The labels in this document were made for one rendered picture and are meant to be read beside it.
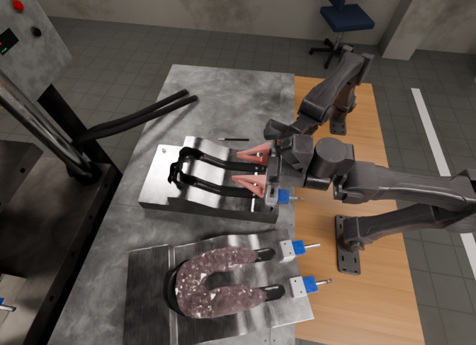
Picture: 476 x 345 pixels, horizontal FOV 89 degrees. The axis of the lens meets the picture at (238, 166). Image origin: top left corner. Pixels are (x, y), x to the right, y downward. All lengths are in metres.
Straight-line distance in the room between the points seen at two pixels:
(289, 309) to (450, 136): 2.37
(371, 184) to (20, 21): 1.10
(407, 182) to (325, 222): 0.44
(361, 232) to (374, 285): 0.22
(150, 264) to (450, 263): 1.87
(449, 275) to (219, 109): 1.75
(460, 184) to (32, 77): 1.22
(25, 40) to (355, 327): 1.36
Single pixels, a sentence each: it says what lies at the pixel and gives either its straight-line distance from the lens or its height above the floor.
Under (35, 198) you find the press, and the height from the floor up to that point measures 0.78.
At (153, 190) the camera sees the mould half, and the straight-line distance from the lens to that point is 0.94.
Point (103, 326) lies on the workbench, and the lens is 0.94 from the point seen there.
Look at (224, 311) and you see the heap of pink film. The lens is 0.74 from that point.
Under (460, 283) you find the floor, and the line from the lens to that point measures 2.16.
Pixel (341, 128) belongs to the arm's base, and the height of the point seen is 0.81.
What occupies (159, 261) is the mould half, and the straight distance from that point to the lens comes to 0.79.
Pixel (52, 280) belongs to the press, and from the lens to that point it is 1.06.
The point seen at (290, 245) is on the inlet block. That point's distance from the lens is 0.81.
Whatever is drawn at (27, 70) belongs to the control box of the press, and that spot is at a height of 1.16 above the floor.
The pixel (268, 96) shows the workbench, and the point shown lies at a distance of 1.30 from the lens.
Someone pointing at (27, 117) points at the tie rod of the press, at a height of 1.15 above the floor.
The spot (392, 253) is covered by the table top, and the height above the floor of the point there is 0.80.
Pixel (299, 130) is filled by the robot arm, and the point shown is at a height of 1.17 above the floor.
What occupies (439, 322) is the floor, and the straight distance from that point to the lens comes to 2.01.
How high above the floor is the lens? 1.65
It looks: 57 degrees down
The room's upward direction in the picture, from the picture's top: straight up
